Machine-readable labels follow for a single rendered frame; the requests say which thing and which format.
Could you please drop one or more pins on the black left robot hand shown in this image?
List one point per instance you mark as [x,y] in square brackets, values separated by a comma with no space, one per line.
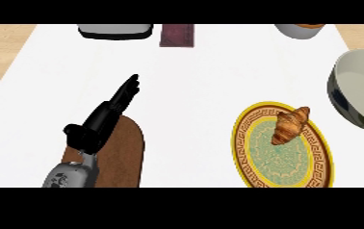
[101,120]

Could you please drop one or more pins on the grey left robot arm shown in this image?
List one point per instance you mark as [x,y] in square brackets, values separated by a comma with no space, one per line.
[72,175]

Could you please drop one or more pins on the yellow patterned plate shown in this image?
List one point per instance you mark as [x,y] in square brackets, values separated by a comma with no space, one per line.
[280,159]

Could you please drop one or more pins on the large grey bowl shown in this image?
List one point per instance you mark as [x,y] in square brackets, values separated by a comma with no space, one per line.
[348,88]

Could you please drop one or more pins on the brown wooden cutting board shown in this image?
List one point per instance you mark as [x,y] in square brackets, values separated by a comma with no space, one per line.
[121,156]

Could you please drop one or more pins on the grey and black appliance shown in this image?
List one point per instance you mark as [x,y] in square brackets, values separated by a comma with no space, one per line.
[116,31]

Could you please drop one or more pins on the brown croissant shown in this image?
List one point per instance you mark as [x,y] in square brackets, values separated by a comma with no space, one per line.
[291,125]

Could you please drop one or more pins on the grey pot with brown top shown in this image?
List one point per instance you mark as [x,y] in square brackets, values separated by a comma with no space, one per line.
[300,30]

